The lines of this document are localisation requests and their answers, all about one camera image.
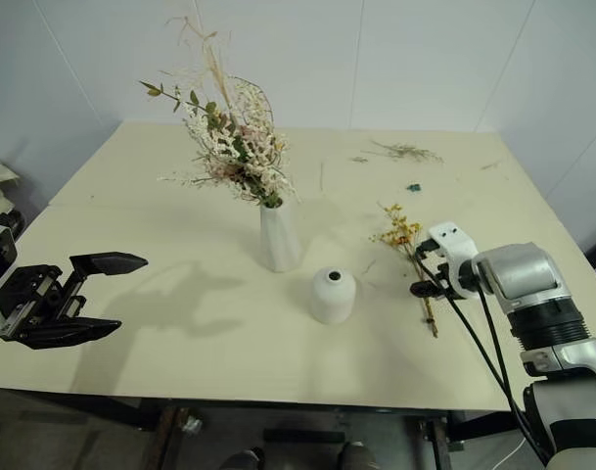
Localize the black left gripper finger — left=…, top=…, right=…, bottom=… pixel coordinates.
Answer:
left=64, top=251, right=150, bottom=296
left=12, top=315, right=123, bottom=351

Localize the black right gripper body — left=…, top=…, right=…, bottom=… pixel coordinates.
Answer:
left=426, top=258, right=459, bottom=301

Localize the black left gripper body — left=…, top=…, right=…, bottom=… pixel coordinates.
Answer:
left=0, top=263, right=91, bottom=340

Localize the small yellow flower bouquet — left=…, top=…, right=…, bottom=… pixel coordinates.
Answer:
left=367, top=202, right=440, bottom=340

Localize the large dried flower bouquet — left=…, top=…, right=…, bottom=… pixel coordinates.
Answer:
left=139, top=13, right=304, bottom=209

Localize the round white vase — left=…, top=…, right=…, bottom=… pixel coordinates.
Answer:
left=309, top=265, right=357, bottom=325

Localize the loose dried grass sprig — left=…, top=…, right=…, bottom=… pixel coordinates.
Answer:
left=360, top=140, right=445, bottom=165

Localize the rusty metal table leg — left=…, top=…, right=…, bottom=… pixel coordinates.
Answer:
left=149, top=405, right=192, bottom=470

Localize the tall faceted white vase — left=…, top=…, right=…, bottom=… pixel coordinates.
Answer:
left=258, top=197, right=302, bottom=273

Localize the dark rounded shape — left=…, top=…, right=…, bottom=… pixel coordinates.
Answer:
left=338, top=440, right=380, bottom=470
left=222, top=446, right=262, bottom=470

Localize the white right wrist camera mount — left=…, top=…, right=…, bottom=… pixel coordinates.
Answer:
left=427, top=221, right=481, bottom=301

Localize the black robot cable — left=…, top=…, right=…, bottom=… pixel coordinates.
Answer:
left=476, top=276, right=512, bottom=393
left=416, top=238, right=556, bottom=467

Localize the black table frame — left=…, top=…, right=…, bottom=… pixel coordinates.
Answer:
left=0, top=385, right=517, bottom=454

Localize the thin white cable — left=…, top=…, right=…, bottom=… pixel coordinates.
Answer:
left=491, top=437, right=527, bottom=470

